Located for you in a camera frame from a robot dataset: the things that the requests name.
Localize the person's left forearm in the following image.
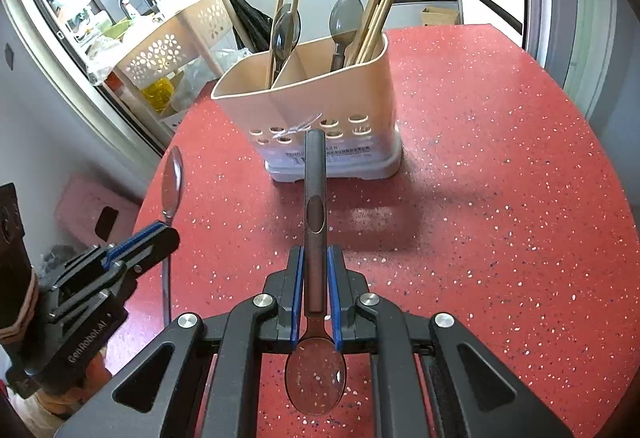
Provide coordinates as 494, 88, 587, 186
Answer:
0, 183, 41, 349

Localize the cardboard box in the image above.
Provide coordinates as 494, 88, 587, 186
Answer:
421, 6, 460, 27

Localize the black-handled metal spoon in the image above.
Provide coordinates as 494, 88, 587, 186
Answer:
284, 129, 348, 415

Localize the clear plastic bag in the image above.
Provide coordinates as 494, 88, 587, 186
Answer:
85, 35, 126, 84

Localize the grey plastic spoon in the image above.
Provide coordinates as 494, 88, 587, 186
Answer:
328, 0, 365, 73

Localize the black bag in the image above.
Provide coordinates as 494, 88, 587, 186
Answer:
223, 0, 273, 54

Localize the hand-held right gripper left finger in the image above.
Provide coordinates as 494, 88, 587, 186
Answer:
55, 246, 305, 438

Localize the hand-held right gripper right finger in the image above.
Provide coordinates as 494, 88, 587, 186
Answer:
327, 245, 574, 438

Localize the yellow bag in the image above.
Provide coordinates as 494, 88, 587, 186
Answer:
142, 75, 177, 114

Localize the green plastic basin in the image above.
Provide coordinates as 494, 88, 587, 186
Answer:
102, 17, 133, 41

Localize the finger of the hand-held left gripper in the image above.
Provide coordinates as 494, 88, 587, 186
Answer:
62, 219, 170, 289
47, 228, 182, 325

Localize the beige flower-cutout storage rack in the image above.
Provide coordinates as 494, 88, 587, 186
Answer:
114, 0, 251, 149

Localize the pink plastic stool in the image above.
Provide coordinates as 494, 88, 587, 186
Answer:
54, 174, 142, 249

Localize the person's left hand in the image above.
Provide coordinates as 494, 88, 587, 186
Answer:
30, 352, 113, 419

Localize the beige plastic utensil holder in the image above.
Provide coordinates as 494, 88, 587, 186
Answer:
210, 32, 404, 184

